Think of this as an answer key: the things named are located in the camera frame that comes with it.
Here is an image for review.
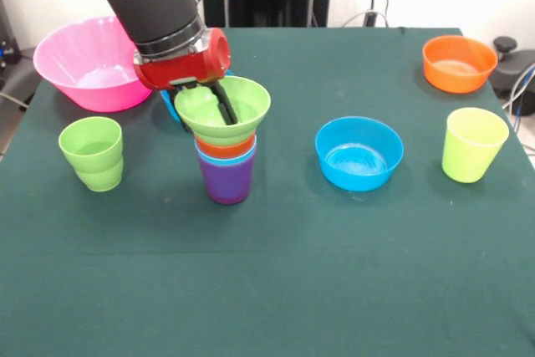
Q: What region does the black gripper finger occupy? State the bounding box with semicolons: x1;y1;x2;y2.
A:
211;80;240;126

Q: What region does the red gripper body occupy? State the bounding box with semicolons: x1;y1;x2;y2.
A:
133;28;232;91

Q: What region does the green bowl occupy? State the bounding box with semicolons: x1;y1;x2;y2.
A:
174;75;272;145

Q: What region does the orange cup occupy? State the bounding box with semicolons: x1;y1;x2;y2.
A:
195;134;257;160

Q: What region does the blue cup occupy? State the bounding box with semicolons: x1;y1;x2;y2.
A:
194;138;257;167

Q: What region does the purple cup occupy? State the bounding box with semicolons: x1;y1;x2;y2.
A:
196;150;256;206

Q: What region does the blue bowl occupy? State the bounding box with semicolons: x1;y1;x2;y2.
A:
314;115;405;193
160;68;233;135

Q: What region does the large pink bowl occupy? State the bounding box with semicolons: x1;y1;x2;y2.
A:
33;16;154;114

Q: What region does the dark green table cloth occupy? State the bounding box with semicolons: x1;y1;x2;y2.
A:
0;25;535;357

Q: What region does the black device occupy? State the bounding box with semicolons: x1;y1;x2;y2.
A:
0;0;22;69

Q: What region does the orange bowl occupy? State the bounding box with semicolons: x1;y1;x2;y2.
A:
421;34;499;94

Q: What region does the yellow-green cup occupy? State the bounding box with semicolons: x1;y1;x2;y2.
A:
441;107;510;185

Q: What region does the black office chair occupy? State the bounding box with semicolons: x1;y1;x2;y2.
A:
488;36;535;103

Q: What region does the grey cable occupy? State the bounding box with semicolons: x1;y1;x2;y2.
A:
0;91;29;112

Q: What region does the blue cable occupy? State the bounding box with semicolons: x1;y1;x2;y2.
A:
501;62;535;124

